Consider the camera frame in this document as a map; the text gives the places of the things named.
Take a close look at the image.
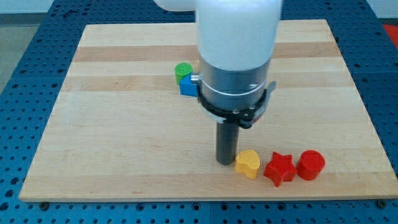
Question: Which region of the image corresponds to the black clamp ring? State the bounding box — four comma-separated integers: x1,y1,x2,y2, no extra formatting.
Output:
197,81,277,129

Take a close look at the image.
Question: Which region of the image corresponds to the blue cube block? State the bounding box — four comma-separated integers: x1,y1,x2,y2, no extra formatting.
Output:
179,75,198,97

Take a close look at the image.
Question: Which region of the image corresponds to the red star block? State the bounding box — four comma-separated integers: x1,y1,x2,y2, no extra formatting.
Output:
263,152,297,187

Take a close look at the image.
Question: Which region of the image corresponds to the yellow heart block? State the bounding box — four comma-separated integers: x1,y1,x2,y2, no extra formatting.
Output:
234,149,261,179

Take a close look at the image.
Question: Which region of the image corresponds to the red cylinder block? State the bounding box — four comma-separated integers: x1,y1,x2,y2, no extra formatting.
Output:
297,150,325,180

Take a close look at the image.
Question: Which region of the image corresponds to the wooden board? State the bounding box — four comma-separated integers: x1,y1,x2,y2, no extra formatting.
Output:
19,20,397,202

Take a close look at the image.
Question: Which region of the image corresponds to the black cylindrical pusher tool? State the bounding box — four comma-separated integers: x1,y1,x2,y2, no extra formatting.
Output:
216,123,239,166

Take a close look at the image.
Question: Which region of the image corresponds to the green cylinder block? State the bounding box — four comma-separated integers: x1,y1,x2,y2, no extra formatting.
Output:
174,62,193,85

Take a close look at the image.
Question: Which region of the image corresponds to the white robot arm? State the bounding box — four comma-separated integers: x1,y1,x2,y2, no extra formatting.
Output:
154,0,283,111

